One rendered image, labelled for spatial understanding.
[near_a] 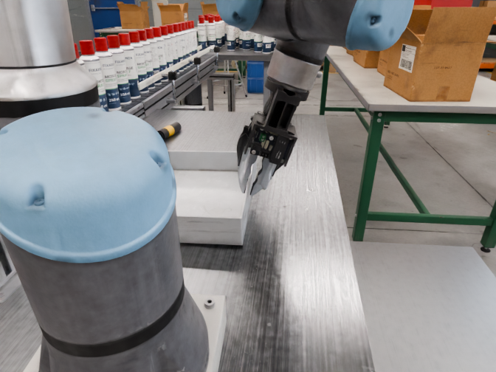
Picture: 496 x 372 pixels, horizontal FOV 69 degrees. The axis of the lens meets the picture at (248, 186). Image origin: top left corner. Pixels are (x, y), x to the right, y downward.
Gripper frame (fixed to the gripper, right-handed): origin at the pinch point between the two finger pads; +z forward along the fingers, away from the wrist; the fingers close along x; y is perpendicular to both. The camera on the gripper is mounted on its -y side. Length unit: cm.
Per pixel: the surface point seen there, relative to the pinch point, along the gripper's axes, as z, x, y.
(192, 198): 6.7, -9.5, -0.9
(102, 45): -6, -46, -45
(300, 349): 1.9, 7.6, 32.0
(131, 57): -2, -42, -60
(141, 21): 49, -169, -528
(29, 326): 11.8, -23.1, 29.7
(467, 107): -19, 88, -93
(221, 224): 1.1, -3.9, 13.3
